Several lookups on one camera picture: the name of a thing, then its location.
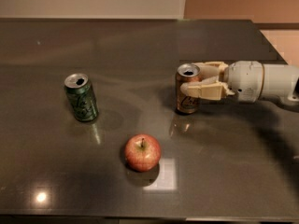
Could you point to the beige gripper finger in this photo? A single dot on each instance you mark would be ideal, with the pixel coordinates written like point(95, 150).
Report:
point(213, 70)
point(207, 89)

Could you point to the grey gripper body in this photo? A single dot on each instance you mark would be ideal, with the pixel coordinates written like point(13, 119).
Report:
point(245, 80)

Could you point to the orange soda can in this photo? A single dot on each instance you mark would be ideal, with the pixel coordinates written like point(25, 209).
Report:
point(186, 74)

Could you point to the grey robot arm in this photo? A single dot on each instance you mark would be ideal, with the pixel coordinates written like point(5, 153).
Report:
point(280, 84)

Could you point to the green soda can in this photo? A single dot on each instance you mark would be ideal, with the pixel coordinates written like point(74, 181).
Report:
point(79, 92)

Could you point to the red apple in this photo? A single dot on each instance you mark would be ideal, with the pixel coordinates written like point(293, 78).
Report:
point(142, 152)

